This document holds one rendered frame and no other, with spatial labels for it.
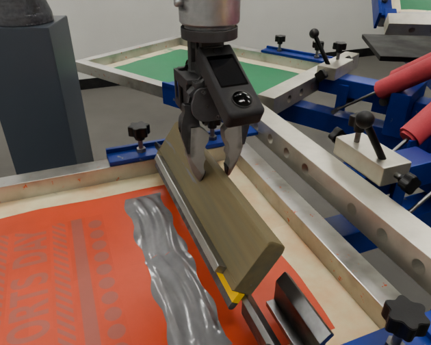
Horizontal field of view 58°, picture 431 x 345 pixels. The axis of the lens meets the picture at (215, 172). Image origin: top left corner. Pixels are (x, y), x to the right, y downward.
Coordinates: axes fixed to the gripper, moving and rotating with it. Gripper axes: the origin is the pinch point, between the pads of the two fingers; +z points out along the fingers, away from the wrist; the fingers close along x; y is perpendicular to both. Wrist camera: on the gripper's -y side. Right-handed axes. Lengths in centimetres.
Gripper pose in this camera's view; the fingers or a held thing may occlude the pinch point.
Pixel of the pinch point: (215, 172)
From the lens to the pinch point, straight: 56.9
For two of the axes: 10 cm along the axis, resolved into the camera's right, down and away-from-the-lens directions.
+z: 0.0, 8.6, 5.1
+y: -3.6, -4.8, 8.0
